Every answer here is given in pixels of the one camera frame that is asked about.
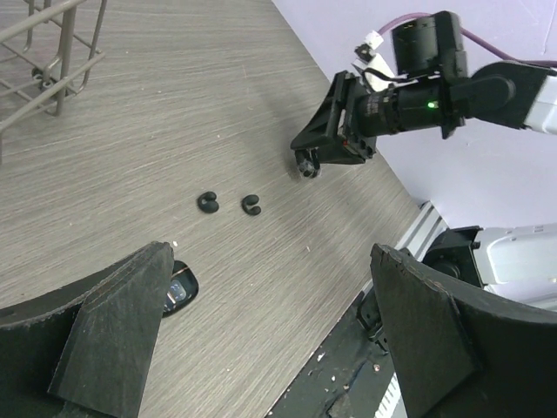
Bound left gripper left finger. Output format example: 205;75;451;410
1;242;174;417

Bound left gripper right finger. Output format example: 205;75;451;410
371;244;556;417

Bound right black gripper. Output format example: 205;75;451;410
290;71;376;165

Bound dusty black oval case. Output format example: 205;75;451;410
294;149;321;179

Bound glossy black charging case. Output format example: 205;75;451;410
163;260;199;318

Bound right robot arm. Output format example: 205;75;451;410
290;10;556;177

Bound black hook earbud right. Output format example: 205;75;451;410
241;194;261;216

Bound black hook earbud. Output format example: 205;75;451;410
241;194;261;216
197;191;219;214

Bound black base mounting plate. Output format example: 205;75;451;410
267;287;395;418

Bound black hook earbud left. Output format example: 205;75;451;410
197;191;219;214

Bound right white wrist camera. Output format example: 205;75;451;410
352;30;418;93

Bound white slotted cable duct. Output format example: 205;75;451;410
374;374;401;418

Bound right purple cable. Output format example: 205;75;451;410
376;11;557;69

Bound grey wire dish rack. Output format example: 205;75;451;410
0;0;109;165

